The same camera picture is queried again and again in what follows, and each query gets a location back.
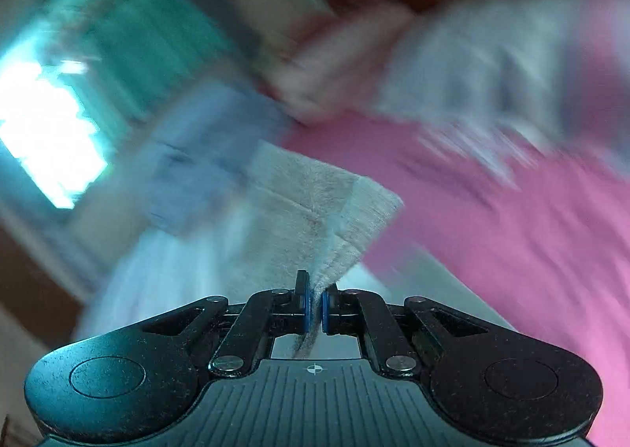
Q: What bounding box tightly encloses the grey white cloth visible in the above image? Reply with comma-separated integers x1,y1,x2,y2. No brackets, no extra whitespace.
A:
276,0,630,182

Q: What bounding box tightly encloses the teal curtain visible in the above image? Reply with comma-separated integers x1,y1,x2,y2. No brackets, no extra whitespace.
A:
44,0,234,126

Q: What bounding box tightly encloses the blue grey cloth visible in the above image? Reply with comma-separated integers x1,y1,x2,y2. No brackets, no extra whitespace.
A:
143,83,292,237

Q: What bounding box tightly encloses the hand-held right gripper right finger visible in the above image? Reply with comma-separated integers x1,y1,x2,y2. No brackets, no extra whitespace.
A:
320,283,489,377

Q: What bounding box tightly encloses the bright window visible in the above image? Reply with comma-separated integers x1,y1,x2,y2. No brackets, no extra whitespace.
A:
0,58,110,210

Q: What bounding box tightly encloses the pink bed sheet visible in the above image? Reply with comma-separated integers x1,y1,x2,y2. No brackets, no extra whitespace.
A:
283,0,630,447

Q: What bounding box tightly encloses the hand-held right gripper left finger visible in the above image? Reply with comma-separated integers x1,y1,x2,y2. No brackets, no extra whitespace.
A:
140,270,314,377

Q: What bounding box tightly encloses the beige towel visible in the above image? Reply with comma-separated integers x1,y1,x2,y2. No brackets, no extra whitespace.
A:
217,139,405,360

